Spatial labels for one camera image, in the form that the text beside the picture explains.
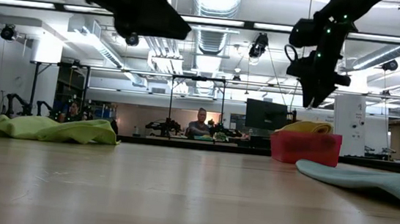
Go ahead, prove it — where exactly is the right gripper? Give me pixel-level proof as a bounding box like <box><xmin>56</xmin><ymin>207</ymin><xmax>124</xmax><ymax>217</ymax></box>
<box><xmin>284</xmin><ymin>48</ymin><xmax>353</xmax><ymax>113</ymax></box>

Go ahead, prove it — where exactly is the golden yellow microfiber towel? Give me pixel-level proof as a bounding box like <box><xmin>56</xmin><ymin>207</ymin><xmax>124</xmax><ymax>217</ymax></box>
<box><xmin>274</xmin><ymin>117</ymin><xmax>334</xmax><ymax>138</ymax></box>

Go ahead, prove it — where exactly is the light blue microfiber towel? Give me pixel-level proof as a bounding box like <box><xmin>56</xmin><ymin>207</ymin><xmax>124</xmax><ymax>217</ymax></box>
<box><xmin>292</xmin><ymin>157</ymin><xmax>400</xmax><ymax>213</ymax></box>

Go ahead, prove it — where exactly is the lime green microfiber towel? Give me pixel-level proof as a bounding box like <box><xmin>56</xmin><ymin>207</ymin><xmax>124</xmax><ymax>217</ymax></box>
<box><xmin>0</xmin><ymin>109</ymin><xmax>122</xmax><ymax>149</ymax></box>

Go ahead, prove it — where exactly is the white column cabinet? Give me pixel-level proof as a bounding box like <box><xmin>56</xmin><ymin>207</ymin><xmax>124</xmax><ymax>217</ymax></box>
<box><xmin>329</xmin><ymin>94</ymin><xmax>371</xmax><ymax>159</ymax></box>

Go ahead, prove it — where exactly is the black monitor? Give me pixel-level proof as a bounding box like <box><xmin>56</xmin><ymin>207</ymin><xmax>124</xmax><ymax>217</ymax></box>
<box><xmin>244</xmin><ymin>97</ymin><xmax>290</xmax><ymax>132</ymax></box>

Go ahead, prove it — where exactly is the pink plastic bin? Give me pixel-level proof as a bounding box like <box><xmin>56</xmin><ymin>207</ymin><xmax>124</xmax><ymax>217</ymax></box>
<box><xmin>267</xmin><ymin>128</ymin><xmax>344</xmax><ymax>169</ymax></box>

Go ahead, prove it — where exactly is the black shelving rack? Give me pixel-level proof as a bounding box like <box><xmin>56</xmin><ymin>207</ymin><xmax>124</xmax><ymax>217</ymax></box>
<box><xmin>51</xmin><ymin>61</ymin><xmax>91</xmax><ymax>124</ymax></box>

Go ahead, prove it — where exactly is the person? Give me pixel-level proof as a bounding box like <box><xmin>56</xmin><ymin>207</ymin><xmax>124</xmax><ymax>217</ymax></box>
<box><xmin>58</xmin><ymin>99</ymin><xmax>84</xmax><ymax>125</ymax></box>
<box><xmin>186</xmin><ymin>106</ymin><xmax>214</xmax><ymax>140</ymax></box>

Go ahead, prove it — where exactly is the black ceiling dome camera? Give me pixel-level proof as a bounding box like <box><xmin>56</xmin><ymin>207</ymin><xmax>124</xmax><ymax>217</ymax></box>
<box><xmin>0</xmin><ymin>23</ymin><xmax>18</xmax><ymax>42</ymax></box>
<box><xmin>124</xmin><ymin>33</ymin><xmax>141</xmax><ymax>48</ymax></box>
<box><xmin>382</xmin><ymin>58</ymin><xmax>399</xmax><ymax>72</ymax></box>

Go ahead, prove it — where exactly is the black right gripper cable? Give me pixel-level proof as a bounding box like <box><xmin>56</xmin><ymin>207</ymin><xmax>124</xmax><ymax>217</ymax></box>
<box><xmin>282</xmin><ymin>43</ymin><xmax>303</xmax><ymax>66</ymax></box>

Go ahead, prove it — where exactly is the black hanging camera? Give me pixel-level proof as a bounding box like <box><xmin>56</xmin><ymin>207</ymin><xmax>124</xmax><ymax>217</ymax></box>
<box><xmin>248</xmin><ymin>31</ymin><xmax>270</xmax><ymax>59</ymax></box>

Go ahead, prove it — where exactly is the black aluminium table frame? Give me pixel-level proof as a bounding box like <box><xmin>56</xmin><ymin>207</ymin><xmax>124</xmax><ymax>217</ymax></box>
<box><xmin>0</xmin><ymin>122</ymin><xmax>400</xmax><ymax>176</ymax></box>

